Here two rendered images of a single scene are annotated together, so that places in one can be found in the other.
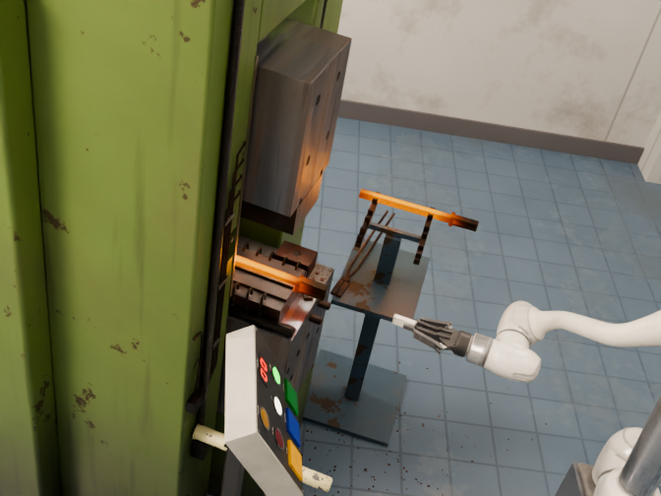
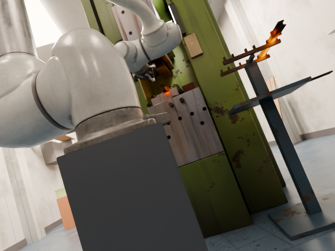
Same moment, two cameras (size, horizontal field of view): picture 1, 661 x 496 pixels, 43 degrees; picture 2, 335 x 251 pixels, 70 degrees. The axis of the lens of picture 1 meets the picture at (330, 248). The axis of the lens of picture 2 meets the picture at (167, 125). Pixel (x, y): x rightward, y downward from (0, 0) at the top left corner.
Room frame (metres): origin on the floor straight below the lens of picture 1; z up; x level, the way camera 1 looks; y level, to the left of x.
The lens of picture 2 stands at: (1.81, -1.55, 0.52)
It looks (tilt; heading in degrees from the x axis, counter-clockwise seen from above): 8 degrees up; 88
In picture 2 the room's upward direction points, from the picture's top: 20 degrees counter-clockwise
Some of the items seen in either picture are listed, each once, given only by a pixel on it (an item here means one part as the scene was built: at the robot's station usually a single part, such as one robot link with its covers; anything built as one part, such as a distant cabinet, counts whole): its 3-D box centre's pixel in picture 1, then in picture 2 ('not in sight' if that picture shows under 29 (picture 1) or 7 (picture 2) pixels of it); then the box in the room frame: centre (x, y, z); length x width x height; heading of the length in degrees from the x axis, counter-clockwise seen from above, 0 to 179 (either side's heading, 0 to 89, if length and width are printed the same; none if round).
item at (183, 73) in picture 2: not in sight; (167, 64); (2.08, 0.59, 1.37); 0.41 x 0.10 x 0.91; 167
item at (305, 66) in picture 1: (255, 97); (150, 31); (2.01, 0.28, 1.56); 0.42 x 0.39 x 0.40; 77
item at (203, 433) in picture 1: (262, 458); not in sight; (1.56, 0.08, 0.62); 0.44 x 0.05 x 0.05; 77
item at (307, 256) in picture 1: (295, 260); (190, 89); (2.11, 0.10, 0.95); 0.12 x 0.09 x 0.07; 77
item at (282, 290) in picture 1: (230, 274); (171, 101); (1.97, 0.29, 0.96); 0.42 x 0.20 x 0.09; 77
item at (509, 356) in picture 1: (513, 358); (130, 55); (1.80, -0.60, 1.00); 0.16 x 0.13 x 0.11; 77
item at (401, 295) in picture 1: (382, 279); (264, 98); (2.43, -0.22, 0.67); 0.40 x 0.30 x 0.02; 172
